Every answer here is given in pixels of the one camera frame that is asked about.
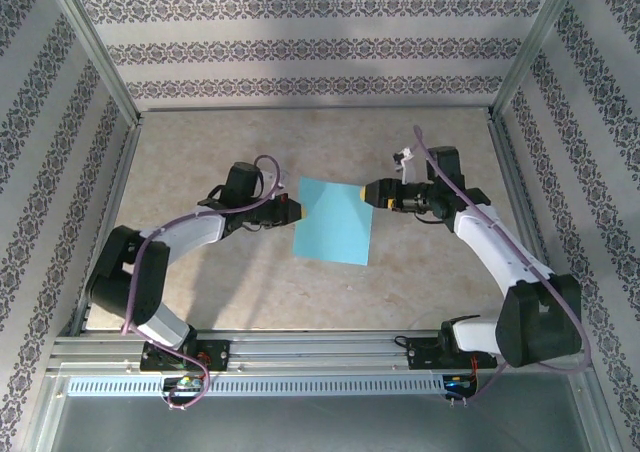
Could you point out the grey sheet metal panel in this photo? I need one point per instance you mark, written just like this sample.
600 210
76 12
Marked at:
320 424

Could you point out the light blue paper sheet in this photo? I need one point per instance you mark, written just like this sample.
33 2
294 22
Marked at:
335 227

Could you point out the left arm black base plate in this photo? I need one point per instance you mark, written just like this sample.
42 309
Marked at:
220 354

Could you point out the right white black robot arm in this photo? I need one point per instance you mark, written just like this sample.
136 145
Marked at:
500 252

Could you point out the thin aluminium table-edge rail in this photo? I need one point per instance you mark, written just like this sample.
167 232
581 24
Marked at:
315 109

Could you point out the long aluminium mounting rail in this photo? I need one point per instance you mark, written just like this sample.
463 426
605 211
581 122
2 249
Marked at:
320 352

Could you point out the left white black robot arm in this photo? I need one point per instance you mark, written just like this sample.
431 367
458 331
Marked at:
190 234

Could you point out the aluminium side rail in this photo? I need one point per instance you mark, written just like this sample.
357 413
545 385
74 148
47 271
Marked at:
515 187
118 187

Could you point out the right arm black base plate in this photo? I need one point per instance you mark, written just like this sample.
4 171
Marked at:
420 354

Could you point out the aluminium frame post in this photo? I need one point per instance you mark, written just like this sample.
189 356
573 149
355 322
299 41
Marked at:
95 47
535 47

